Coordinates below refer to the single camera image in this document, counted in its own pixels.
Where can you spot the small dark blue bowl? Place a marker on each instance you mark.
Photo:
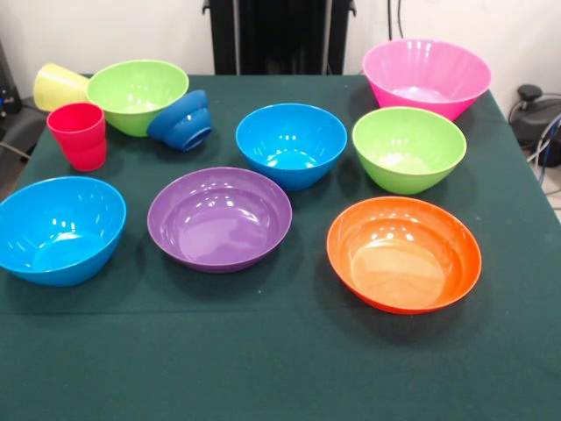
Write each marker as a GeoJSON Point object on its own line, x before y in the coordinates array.
{"type": "Point", "coordinates": [184, 123]}

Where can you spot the green plastic bowl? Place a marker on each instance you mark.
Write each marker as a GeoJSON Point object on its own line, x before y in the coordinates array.
{"type": "Point", "coordinates": [136, 87]}
{"type": "Point", "coordinates": [407, 144]}

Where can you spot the red plastic cup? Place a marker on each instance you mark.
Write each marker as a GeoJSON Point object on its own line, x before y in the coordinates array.
{"type": "Point", "coordinates": [83, 149]}

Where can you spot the yellow plastic cup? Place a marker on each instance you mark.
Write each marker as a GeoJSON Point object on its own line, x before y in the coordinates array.
{"type": "Point", "coordinates": [57, 87]}

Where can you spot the purple plastic bowl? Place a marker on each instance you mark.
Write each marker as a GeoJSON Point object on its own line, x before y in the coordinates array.
{"type": "Point", "coordinates": [219, 223]}

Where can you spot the light blue plastic bowl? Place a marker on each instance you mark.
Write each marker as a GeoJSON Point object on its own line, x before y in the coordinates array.
{"type": "Point", "coordinates": [57, 237]}
{"type": "Point", "coordinates": [291, 140]}

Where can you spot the orange plastic bowl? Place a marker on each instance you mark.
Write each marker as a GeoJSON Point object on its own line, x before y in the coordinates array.
{"type": "Point", "coordinates": [403, 259]}

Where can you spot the dark green tablecloth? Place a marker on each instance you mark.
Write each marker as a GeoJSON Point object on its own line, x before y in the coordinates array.
{"type": "Point", "coordinates": [280, 359]}

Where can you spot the pink plastic bowl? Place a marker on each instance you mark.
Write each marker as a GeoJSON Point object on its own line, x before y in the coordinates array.
{"type": "Point", "coordinates": [427, 74]}

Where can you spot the grey office chair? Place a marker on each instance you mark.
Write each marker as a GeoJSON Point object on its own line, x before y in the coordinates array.
{"type": "Point", "coordinates": [22, 127]}

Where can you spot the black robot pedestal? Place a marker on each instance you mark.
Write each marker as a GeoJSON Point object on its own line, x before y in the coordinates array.
{"type": "Point", "coordinates": [280, 26]}

